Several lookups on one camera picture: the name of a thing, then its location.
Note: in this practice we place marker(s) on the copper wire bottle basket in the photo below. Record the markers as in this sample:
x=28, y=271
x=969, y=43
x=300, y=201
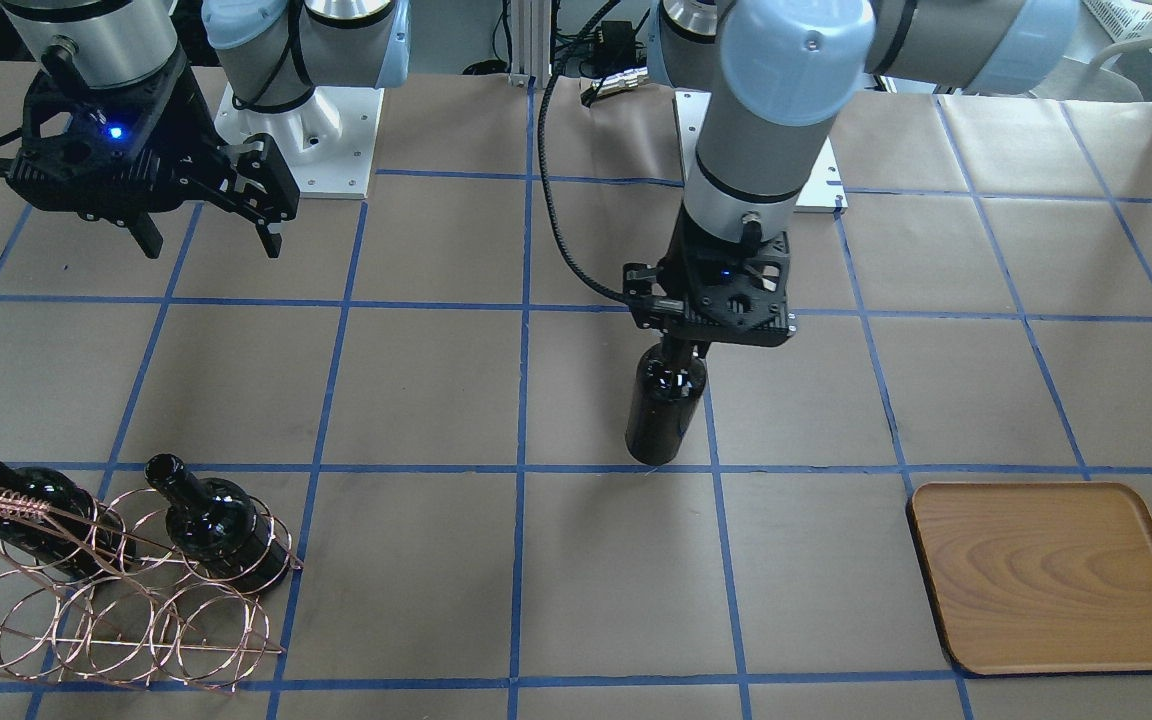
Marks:
x=160, y=621

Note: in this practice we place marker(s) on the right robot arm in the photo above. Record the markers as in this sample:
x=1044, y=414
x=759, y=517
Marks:
x=273, y=53

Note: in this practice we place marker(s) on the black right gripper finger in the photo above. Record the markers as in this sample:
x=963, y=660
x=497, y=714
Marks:
x=146, y=234
x=270, y=234

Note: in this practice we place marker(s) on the wooden tray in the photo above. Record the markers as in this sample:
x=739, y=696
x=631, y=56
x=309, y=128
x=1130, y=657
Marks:
x=1037, y=578

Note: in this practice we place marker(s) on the dark glass wine bottle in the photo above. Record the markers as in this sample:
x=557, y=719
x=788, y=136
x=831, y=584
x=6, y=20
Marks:
x=666, y=395

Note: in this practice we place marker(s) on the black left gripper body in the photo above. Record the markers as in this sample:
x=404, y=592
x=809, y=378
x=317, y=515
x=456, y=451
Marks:
x=677, y=258

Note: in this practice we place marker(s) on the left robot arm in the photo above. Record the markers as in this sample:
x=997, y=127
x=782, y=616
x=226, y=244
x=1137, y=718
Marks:
x=777, y=74

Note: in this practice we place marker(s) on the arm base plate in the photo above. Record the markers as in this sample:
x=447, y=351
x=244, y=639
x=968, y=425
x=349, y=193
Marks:
x=824, y=192
x=329, y=142

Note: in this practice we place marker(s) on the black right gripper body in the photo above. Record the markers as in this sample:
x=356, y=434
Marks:
x=198, y=130

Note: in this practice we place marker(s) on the dark wine bottle in basket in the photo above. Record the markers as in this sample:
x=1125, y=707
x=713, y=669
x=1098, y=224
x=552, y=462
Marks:
x=216, y=524

